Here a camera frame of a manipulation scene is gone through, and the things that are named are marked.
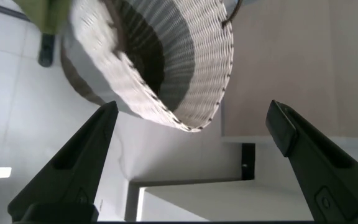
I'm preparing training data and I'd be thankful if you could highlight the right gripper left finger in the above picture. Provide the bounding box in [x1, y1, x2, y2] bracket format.
[7, 100, 119, 223]

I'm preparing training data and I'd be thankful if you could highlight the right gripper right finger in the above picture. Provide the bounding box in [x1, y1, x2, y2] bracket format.
[265, 99, 358, 222]

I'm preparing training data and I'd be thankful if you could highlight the green shirt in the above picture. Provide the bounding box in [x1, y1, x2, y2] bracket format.
[12, 0, 73, 35]

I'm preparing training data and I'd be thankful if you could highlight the black clothes rack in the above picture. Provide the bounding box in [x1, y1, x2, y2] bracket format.
[0, 0, 56, 68]

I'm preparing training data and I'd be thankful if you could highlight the white laundry basket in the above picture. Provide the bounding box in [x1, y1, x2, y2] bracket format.
[60, 0, 244, 133]

